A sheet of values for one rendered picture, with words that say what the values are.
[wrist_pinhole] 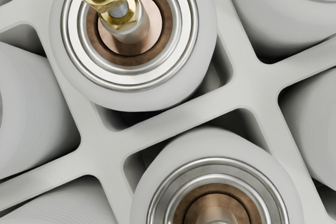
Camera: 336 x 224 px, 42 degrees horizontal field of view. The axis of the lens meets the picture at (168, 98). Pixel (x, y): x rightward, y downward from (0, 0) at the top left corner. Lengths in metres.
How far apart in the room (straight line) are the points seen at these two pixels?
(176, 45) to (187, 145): 0.05
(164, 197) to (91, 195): 0.12
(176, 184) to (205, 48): 0.07
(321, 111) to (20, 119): 0.17
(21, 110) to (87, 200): 0.10
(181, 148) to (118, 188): 0.09
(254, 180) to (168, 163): 0.05
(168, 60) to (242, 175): 0.07
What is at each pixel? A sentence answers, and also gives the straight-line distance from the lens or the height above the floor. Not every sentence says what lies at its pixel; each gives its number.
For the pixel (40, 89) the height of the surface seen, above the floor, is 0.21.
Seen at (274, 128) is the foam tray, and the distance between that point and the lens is 0.31.
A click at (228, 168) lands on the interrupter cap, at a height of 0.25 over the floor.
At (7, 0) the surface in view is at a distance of 0.38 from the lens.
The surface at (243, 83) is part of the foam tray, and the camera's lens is 0.31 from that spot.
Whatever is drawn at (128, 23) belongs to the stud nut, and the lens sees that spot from 0.21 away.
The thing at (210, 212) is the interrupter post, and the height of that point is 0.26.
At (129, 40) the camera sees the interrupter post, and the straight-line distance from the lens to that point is 0.23.
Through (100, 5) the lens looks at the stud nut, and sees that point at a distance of 0.17.
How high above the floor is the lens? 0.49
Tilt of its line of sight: 86 degrees down
